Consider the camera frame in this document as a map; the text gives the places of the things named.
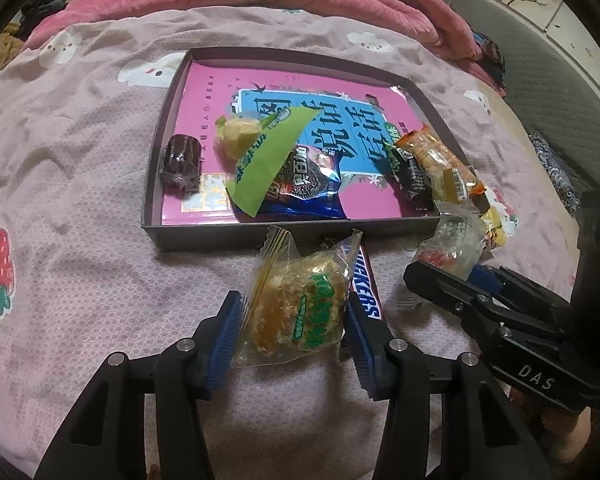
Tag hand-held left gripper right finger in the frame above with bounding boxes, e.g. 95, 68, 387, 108
345, 292, 546, 480

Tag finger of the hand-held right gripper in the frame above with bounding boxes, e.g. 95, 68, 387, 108
404, 260, 502, 332
468, 264, 572, 317

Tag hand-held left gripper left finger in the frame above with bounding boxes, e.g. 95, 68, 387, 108
35, 290, 245, 480

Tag clear crinkled snack packet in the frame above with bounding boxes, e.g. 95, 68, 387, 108
412, 212, 488, 281

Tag brown chocolate bar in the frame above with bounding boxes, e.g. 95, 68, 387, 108
347, 245, 386, 323

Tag yellow panda snack packet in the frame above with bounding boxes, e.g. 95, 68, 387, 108
472, 190, 518, 251

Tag clear green-print pastry packet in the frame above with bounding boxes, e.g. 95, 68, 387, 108
232, 225, 363, 367

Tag black and green snack packet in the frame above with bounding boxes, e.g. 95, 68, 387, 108
387, 127, 436, 211

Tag grey shallow cardboard box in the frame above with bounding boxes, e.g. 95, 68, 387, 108
140, 47, 476, 253

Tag light green snack packet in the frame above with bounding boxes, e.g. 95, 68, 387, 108
226, 108, 317, 218

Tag dark brown cake roll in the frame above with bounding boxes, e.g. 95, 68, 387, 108
159, 132, 203, 193

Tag yellow candy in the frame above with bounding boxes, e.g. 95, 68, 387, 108
215, 114, 263, 158

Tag person's right hand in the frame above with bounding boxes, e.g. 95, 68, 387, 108
509, 384, 593, 465

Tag dark floral cloth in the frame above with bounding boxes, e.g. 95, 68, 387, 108
527, 130, 581, 216

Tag orange snack packet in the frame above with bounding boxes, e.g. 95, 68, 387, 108
395, 127, 473, 196

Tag blue cookie packet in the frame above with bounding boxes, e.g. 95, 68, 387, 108
257, 145, 348, 220

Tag pink printed bedsheet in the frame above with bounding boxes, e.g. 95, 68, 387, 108
0, 5, 581, 461

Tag dark folded clothes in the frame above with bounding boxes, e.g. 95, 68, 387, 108
472, 30, 507, 91

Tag pink picture book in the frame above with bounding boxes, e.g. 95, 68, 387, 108
161, 59, 443, 221

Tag tan knitted cloth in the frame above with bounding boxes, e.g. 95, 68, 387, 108
0, 32, 28, 73

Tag dark clothes pile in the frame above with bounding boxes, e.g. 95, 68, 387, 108
20, 0, 68, 36

